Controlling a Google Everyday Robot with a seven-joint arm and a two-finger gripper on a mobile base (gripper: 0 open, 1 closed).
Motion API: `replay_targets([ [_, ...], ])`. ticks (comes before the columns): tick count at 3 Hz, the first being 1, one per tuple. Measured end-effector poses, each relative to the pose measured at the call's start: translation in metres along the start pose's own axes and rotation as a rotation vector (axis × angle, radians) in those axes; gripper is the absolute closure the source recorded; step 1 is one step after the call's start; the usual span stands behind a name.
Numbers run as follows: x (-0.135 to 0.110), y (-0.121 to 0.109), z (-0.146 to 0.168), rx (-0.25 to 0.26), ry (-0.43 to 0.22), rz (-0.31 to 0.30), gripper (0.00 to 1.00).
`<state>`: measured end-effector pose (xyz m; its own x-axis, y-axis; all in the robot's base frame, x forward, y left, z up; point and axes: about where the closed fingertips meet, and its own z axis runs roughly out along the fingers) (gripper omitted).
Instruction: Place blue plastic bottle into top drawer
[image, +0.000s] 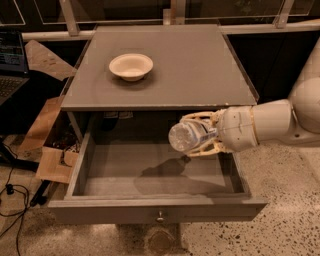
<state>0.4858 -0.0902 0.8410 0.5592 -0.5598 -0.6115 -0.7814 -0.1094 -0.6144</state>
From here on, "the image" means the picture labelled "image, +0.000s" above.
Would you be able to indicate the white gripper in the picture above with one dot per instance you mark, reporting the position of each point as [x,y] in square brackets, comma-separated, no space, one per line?
[236,128]

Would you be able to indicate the clear plastic water bottle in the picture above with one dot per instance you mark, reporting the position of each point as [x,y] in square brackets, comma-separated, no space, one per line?
[188,135]

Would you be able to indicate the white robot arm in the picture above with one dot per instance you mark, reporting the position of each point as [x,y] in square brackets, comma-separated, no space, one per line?
[294,121]

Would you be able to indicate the small metal drawer knob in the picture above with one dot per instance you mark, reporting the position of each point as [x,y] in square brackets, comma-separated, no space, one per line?
[160,218]

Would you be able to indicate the open grey top drawer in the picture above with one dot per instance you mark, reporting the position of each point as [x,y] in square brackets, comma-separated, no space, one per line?
[127,172]

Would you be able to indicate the white paper bowl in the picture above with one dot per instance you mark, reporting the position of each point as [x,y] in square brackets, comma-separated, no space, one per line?
[131,67]

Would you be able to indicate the grey wooden cabinet table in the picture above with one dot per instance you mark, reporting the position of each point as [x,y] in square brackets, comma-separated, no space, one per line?
[194,68]

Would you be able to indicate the open brown cardboard box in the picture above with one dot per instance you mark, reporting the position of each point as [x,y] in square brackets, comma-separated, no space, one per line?
[50,133]

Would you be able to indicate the white metal railing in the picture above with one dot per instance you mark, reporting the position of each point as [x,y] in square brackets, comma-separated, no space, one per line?
[66,20]

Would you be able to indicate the open black laptop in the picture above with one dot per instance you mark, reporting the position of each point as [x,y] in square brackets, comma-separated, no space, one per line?
[14,70]

